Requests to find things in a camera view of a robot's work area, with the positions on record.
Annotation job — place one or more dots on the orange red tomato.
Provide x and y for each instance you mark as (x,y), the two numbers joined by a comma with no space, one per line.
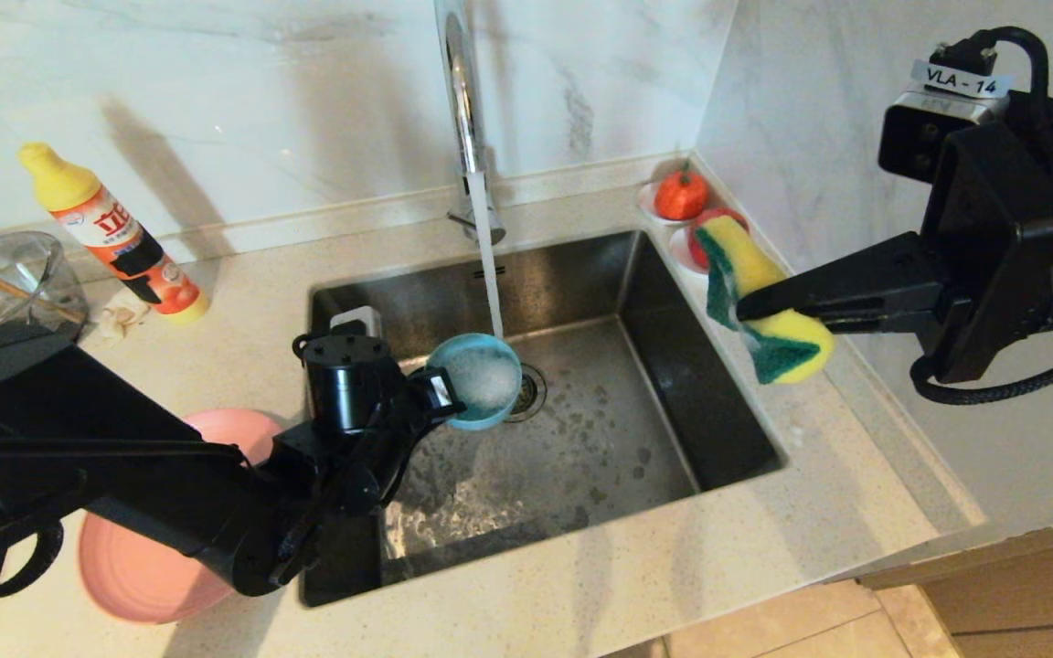
(682,195)

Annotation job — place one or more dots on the chrome faucet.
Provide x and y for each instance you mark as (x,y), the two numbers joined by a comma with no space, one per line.
(462,110)

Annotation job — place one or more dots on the yellow green sponge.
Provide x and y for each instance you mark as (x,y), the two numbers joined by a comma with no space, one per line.
(755,274)

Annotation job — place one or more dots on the metal sink drain strainer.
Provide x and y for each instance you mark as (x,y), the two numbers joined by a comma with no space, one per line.
(534,393)

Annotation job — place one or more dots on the red apple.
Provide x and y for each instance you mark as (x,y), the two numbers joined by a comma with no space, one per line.
(728,217)

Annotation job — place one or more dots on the teal bowl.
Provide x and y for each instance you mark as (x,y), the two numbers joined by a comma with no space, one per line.
(481,379)

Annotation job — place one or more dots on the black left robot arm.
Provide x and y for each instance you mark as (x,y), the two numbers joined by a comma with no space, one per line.
(124,475)

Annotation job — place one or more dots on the pink plate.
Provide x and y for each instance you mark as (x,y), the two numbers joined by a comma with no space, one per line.
(143,571)

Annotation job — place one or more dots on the clear glass bowl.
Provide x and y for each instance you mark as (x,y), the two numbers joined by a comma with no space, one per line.
(24,274)

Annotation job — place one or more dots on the yellow-capped dish soap bottle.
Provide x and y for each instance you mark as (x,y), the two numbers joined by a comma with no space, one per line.
(115,233)

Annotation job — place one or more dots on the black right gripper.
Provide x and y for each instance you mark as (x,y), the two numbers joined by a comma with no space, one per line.
(1002,247)

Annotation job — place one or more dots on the small white dish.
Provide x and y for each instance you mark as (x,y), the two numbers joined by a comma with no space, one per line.
(677,256)
(645,208)

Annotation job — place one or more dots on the crumpled white paper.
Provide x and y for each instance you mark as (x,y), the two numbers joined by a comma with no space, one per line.
(120,315)

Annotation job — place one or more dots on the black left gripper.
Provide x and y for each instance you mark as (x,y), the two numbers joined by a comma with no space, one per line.
(344,384)

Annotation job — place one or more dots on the stainless steel sink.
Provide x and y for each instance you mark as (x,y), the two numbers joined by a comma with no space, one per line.
(627,439)

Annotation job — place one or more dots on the light wooden cabinet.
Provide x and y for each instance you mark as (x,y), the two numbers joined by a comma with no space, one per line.
(1020,594)

